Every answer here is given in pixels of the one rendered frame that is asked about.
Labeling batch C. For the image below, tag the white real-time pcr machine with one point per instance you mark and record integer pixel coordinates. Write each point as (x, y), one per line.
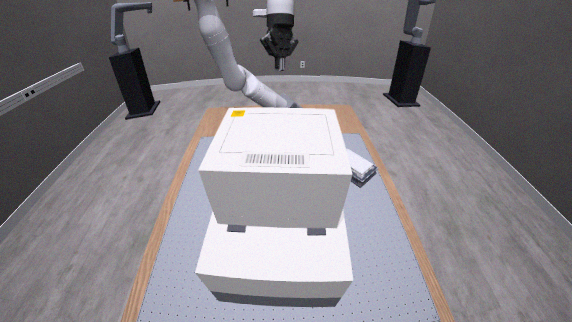
(277, 180)

